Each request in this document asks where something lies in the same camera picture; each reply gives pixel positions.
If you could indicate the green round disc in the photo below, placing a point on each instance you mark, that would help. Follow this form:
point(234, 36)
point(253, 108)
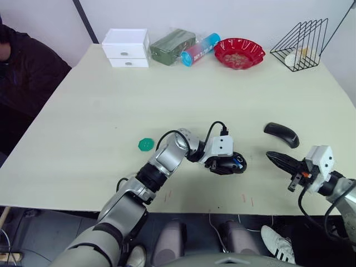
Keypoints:
point(145, 145)

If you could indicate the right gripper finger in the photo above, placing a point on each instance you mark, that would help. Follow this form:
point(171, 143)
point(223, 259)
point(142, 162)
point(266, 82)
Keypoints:
point(283, 166)
point(282, 157)

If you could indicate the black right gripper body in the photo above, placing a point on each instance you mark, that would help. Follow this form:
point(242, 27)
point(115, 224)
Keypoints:
point(301, 173)

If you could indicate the blue and pink cylinder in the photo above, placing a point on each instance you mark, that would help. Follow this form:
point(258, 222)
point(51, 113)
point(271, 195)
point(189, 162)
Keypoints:
point(200, 50)

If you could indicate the dark rounded shape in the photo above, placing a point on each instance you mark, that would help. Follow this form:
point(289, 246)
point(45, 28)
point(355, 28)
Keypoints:
point(169, 242)
point(239, 239)

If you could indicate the black slanted post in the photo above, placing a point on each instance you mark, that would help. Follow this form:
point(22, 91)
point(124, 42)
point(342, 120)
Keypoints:
point(86, 20)

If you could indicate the person in dark clothes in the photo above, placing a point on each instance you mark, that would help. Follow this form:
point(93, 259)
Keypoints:
point(25, 69)

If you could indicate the green pack in clear wrap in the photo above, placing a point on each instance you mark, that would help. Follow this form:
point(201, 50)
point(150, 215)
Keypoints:
point(172, 46)

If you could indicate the red plastic bowl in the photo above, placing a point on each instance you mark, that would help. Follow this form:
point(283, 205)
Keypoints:
point(239, 50)

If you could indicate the black mouse cover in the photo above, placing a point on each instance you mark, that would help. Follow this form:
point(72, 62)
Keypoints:
point(282, 134)

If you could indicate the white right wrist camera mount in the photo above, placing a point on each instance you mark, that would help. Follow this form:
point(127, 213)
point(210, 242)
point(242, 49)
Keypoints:
point(324, 161)

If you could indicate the white two-drawer box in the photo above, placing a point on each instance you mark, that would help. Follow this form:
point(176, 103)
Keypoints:
point(126, 47)

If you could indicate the small pieces in bowl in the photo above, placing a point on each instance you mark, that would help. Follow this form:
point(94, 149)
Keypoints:
point(236, 59)

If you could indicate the white roll in rack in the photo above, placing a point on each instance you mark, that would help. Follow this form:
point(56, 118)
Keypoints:
point(290, 59)

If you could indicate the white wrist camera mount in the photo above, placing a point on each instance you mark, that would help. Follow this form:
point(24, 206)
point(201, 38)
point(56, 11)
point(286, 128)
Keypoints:
point(221, 146)
point(324, 161)

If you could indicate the plain white shoe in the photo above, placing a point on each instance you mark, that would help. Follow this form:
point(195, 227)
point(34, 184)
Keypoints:
point(137, 257)

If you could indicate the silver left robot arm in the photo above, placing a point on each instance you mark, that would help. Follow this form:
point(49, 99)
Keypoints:
point(167, 155)

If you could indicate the thin black rod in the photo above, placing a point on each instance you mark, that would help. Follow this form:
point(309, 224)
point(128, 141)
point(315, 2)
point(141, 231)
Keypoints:
point(340, 26)

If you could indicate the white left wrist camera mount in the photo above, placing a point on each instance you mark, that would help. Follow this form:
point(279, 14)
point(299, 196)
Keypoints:
point(221, 146)

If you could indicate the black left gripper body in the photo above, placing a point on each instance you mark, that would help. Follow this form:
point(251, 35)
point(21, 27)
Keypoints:
point(214, 164)

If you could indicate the white shoe with black stripes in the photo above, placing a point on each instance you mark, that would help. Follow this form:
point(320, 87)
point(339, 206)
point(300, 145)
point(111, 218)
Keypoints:
point(278, 244)

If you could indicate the grey rounded robot torso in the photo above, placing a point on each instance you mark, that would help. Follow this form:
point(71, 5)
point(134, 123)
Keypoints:
point(225, 262)

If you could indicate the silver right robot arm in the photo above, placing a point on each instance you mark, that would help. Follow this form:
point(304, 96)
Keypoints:
point(347, 194)

